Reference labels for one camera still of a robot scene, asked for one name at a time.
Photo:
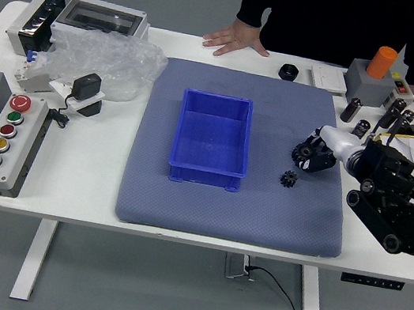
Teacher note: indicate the grey box black panel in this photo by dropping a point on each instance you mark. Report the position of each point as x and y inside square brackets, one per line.
[33, 24]

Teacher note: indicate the dark cylindrical capacitor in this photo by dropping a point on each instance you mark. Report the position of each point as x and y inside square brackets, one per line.
[407, 118]
[360, 128]
[393, 111]
[351, 110]

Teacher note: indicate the white circuit breaker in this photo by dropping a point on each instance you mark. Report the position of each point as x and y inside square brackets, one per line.
[30, 77]

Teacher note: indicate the black hex nut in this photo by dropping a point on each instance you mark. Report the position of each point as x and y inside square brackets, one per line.
[288, 72]

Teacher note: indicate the clear plastic bag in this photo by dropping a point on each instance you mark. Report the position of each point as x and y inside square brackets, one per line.
[104, 52]

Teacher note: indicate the black power adapter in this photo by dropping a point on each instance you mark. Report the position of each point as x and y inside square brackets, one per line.
[87, 85]

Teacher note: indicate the big black gear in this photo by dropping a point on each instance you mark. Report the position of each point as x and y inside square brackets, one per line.
[303, 152]

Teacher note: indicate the grey distribution box clear lid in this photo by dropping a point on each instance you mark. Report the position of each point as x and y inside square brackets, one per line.
[99, 17]

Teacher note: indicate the white switch box red button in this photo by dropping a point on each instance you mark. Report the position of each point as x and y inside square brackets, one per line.
[402, 90]

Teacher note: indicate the person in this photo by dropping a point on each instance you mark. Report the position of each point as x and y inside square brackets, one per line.
[335, 17]

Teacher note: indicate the grey-blue mat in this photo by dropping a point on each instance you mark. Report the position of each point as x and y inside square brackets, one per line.
[228, 215]

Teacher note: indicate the white socket plate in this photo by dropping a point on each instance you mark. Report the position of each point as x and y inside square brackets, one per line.
[79, 103]

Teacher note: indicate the small black gear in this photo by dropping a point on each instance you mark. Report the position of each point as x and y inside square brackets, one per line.
[289, 178]

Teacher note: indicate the orange cylinder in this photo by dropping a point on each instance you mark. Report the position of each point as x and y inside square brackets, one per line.
[382, 61]

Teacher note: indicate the grey block holder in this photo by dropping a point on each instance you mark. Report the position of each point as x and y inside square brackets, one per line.
[363, 88]

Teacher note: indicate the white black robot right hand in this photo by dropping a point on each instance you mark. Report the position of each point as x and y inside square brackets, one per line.
[334, 139]

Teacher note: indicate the person's right hand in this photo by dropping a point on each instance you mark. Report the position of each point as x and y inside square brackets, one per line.
[235, 37]

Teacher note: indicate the blue plastic box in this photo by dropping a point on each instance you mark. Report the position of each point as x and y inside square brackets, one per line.
[211, 140]

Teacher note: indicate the white wall switch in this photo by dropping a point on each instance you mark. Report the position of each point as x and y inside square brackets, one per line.
[326, 79]

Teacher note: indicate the grey under-table power box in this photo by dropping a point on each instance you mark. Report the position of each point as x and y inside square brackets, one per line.
[235, 266]

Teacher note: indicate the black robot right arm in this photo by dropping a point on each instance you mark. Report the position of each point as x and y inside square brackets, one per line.
[394, 208]

